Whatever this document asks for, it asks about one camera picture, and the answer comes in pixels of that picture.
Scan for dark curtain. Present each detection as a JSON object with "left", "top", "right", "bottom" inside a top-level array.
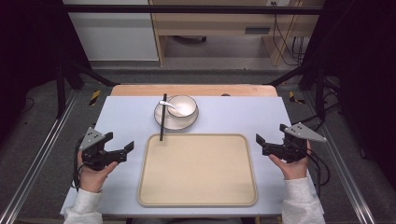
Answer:
[
  {"left": 0, "top": 0, "right": 93, "bottom": 144},
  {"left": 299, "top": 0, "right": 396, "bottom": 190}
]

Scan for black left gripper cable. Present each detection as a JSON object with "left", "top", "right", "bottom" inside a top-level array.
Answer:
[{"left": 71, "top": 136, "right": 87, "bottom": 191}]

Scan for person's right hand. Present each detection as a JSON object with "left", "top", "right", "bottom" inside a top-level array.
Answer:
[{"left": 268, "top": 139, "right": 313, "bottom": 181}]

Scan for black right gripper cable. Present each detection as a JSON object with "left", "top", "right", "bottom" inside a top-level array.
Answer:
[{"left": 298, "top": 145, "right": 332, "bottom": 198}]

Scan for black hanging cables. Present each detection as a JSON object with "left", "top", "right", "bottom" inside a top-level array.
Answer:
[{"left": 272, "top": 1, "right": 308, "bottom": 67}]

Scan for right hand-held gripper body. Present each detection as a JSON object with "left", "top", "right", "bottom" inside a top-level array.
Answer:
[{"left": 262, "top": 121, "right": 329, "bottom": 164}]

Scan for white plate with dark rim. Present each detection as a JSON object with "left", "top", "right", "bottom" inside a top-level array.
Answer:
[{"left": 153, "top": 99, "right": 200, "bottom": 132}]

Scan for white bowl with dark rim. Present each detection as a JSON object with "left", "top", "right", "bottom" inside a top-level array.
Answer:
[{"left": 166, "top": 94, "right": 199, "bottom": 119}]

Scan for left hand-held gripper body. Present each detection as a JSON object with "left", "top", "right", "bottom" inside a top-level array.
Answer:
[{"left": 78, "top": 126, "right": 128, "bottom": 172}]

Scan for wooden table board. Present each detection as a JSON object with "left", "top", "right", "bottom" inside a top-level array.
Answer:
[{"left": 109, "top": 84, "right": 279, "bottom": 98}]

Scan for white spoon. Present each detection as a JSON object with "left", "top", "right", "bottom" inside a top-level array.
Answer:
[{"left": 159, "top": 100, "right": 183, "bottom": 112}]

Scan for black horizontal bar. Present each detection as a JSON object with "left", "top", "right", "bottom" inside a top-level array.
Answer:
[{"left": 62, "top": 4, "right": 325, "bottom": 16}]

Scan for black chopstick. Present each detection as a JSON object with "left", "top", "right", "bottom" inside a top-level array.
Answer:
[{"left": 159, "top": 92, "right": 168, "bottom": 142}]

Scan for white cabinet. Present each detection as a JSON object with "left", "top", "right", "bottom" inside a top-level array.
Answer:
[{"left": 63, "top": 0, "right": 160, "bottom": 62}]

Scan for person's left hand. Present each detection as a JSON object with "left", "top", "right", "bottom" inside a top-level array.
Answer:
[{"left": 77, "top": 150, "right": 120, "bottom": 194}]

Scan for black metal stand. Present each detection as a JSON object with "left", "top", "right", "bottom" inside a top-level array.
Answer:
[
  {"left": 55, "top": 57, "right": 121, "bottom": 119},
  {"left": 266, "top": 61, "right": 329, "bottom": 123}
]

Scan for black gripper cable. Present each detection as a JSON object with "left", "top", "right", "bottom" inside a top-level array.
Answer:
[
  {"left": 298, "top": 145, "right": 332, "bottom": 198},
  {"left": 71, "top": 136, "right": 87, "bottom": 191}
]

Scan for aluminium rail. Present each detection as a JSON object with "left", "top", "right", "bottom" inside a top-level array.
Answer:
[
  {"left": 0, "top": 89, "right": 79, "bottom": 224},
  {"left": 303, "top": 91, "right": 378, "bottom": 224}
]

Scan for beige rectangular tray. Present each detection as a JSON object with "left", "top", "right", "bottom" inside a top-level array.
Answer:
[{"left": 136, "top": 133, "right": 259, "bottom": 208}]

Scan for light wooden desk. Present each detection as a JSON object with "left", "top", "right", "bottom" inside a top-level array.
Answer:
[{"left": 148, "top": 0, "right": 325, "bottom": 67}]

